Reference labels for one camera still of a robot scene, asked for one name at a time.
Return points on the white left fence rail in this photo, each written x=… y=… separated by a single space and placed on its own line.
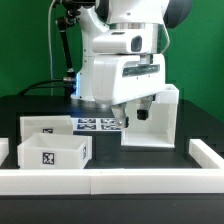
x=4 y=149

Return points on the white fence rail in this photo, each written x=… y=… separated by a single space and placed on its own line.
x=113 y=181
x=4 y=149
x=205 y=156

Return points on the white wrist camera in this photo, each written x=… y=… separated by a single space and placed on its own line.
x=121 y=42

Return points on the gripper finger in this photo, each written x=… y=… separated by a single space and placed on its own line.
x=144 y=107
x=119 y=112

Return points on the marker tag sheet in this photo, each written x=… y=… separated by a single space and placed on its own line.
x=94 y=124

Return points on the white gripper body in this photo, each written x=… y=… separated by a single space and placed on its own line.
x=121 y=78

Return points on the white drawer box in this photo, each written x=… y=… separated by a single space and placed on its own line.
x=54 y=151
x=45 y=124

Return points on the white drawer cabinet frame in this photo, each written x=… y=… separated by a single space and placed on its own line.
x=160 y=127

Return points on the white right fence rail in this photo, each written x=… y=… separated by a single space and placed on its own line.
x=205 y=156

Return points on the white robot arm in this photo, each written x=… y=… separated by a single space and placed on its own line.
x=154 y=17

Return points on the white front fence rail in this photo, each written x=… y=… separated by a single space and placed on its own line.
x=113 y=181

